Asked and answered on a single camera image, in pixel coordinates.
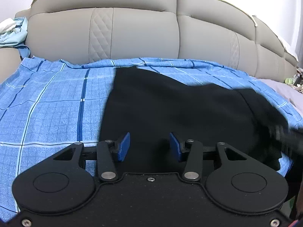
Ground black pants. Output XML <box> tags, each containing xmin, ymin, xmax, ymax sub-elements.
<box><xmin>99</xmin><ymin>67</ymin><xmax>301</xmax><ymax>173</ymax></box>

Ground beige leather sofa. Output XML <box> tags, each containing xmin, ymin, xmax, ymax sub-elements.
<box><xmin>0</xmin><ymin>0</ymin><xmax>300</xmax><ymax>83</ymax></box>

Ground white cloth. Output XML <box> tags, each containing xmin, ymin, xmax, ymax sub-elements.
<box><xmin>0</xmin><ymin>18</ymin><xmax>16</xmax><ymax>34</ymax></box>

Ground clutter pile of clothes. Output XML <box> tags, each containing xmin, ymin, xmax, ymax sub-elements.
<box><xmin>284</xmin><ymin>67</ymin><xmax>303</xmax><ymax>93</ymax></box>

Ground blue checked bed sheet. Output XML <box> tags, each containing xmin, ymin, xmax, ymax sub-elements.
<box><xmin>1</xmin><ymin>57</ymin><xmax>302</xmax><ymax>221</ymax></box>

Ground lavender sofa cover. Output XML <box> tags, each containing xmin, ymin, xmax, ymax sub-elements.
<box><xmin>259</xmin><ymin>79</ymin><xmax>303</xmax><ymax>116</ymax></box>

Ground light blue garment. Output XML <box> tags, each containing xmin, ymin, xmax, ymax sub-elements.
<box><xmin>1</xmin><ymin>17</ymin><xmax>28</xmax><ymax>48</ymax></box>

